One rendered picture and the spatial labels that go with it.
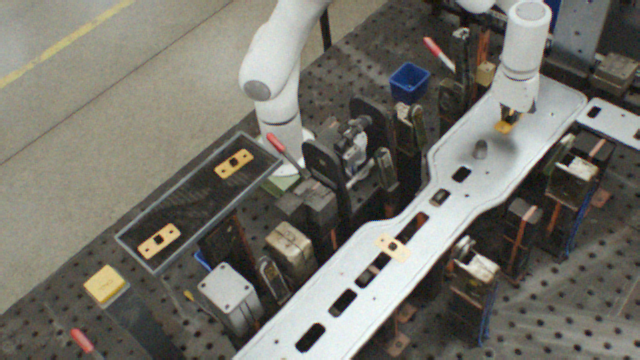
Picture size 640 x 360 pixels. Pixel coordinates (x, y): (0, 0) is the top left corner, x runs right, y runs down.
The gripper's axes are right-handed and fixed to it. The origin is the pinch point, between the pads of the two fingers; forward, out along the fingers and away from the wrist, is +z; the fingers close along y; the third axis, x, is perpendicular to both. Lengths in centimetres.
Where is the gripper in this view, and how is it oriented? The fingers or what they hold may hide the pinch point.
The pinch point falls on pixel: (510, 114)
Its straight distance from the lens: 159.7
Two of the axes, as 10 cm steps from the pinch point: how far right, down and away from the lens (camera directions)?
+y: 7.3, 4.9, -4.7
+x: 6.7, -6.4, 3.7
